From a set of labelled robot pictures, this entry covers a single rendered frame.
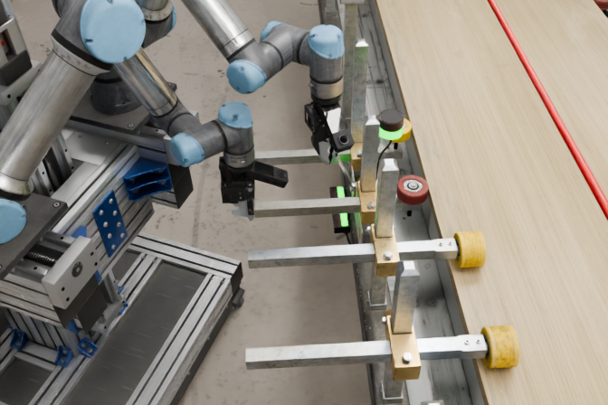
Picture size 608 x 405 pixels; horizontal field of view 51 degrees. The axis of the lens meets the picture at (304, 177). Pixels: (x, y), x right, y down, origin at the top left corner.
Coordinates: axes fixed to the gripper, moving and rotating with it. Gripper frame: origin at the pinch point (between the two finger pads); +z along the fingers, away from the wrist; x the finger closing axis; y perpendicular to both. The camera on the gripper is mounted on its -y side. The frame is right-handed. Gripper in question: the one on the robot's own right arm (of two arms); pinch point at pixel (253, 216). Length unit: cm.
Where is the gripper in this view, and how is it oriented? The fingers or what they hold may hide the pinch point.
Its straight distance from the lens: 168.5
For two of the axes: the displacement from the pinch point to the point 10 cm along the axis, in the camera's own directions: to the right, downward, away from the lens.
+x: 0.5, 6.8, -7.3
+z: 0.1, 7.4, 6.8
